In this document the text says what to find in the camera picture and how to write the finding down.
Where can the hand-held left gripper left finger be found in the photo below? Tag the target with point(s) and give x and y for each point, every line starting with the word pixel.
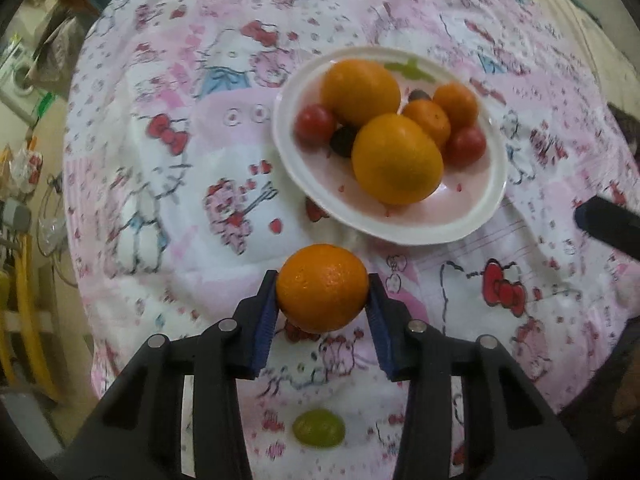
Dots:
pixel 262 332

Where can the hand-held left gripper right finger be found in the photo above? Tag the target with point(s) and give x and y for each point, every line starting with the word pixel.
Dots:
pixel 382 345

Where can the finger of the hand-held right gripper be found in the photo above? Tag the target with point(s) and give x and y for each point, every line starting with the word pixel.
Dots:
pixel 610 225

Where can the white washing machine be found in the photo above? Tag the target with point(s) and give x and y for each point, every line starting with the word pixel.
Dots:
pixel 15 77

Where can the small tangerine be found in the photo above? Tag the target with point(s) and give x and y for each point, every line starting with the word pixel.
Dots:
pixel 431 119
pixel 457 102

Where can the white pink strawberry-shaped plate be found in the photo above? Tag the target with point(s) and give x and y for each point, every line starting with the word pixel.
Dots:
pixel 450 200

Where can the pink cartoon-print cloth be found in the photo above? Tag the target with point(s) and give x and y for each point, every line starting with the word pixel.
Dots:
pixel 200 260

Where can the red cherry tomato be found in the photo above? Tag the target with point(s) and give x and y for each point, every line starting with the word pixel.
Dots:
pixel 466 146
pixel 315 122

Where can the dark purple grape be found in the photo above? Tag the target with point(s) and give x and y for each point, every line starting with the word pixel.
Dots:
pixel 344 140
pixel 419 95

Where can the beige bed sheet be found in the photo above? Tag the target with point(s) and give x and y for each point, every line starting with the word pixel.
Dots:
pixel 565 5

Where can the yellow pipe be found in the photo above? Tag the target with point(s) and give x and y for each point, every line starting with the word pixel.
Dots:
pixel 22 285

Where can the large orange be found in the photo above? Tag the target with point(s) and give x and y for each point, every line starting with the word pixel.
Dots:
pixel 360 92
pixel 397 160
pixel 322 287

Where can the green grape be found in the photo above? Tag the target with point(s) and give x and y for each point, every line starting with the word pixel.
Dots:
pixel 318 427

